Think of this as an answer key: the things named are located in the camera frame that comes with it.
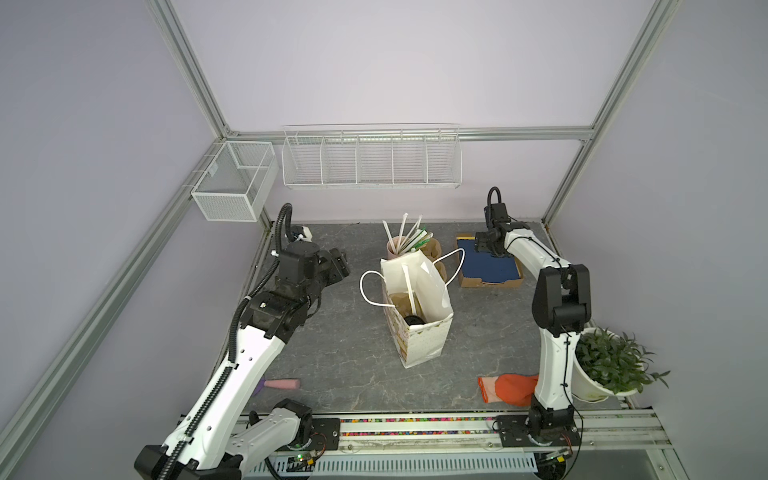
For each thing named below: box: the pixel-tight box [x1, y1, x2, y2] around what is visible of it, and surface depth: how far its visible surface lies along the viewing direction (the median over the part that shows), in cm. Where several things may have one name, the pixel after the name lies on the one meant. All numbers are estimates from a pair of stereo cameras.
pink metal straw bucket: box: [386, 236, 407, 259], surface depth 103 cm
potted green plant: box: [571, 327, 670, 403], surface depth 70 cm
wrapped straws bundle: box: [382, 213, 434, 254], surface depth 99 cm
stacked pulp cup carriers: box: [420, 237, 447, 284], surface depth 79 cm
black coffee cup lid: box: [404, 315, 426, 326], surface depth 80 cm
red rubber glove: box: [478, 374, 539, 407], surface depth 82 cm
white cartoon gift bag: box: [360, 247, 466, 369], surface depth 78 cm
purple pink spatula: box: [252, 379, 301, 396], surface depth 82 cm
